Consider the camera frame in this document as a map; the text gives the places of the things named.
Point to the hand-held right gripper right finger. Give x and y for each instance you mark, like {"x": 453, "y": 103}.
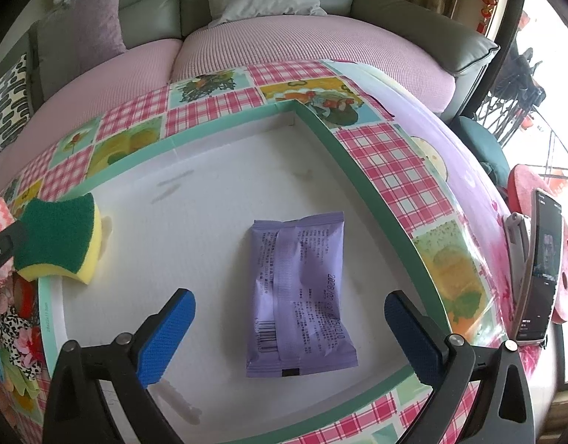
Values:
{"x": 413, "y": 337}

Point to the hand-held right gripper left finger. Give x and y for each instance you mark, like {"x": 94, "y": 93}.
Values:
{"x": 166, "y": 337}

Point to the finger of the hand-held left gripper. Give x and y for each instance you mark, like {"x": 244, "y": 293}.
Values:
{"x": 4, "y": 247}

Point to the green and yellow sponge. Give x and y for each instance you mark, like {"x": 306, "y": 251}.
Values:
{"x": 52, "y": 231}

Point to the purple packet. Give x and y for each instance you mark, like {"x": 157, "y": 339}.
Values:
{"x": 302, "y": 286}

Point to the white tray with teal rim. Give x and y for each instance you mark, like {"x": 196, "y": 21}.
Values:
{"x": 210, "y": 194}

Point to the leopard print scrunchie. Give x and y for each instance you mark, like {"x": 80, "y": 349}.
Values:
{"x": 15, "y": 323}

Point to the white phone stand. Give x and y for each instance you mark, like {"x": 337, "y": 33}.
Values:
{"x": 517, "y": 245}

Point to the black and white patterned cushion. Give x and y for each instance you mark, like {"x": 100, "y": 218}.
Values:
{"x": 8, "y": 101}

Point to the smartphone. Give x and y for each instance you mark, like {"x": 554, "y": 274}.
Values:
{"x": 540, "y": 263}

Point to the dark teal stool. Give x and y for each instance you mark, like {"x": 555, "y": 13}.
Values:
{"x": 480, "y": 148}

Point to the pink sofa seat cover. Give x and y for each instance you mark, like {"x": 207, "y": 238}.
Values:
{"x": 311, "y": 41}
{"x": 126, "y": 74}

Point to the purple cushion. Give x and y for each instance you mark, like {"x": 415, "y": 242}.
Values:
{"x": 89, "y": 23}

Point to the black metal rack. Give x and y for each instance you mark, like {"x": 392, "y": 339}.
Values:
{"x": 510, "y": 92}

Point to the sofa with pink cover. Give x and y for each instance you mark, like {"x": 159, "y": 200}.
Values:
{"x": 149, "y": 14}

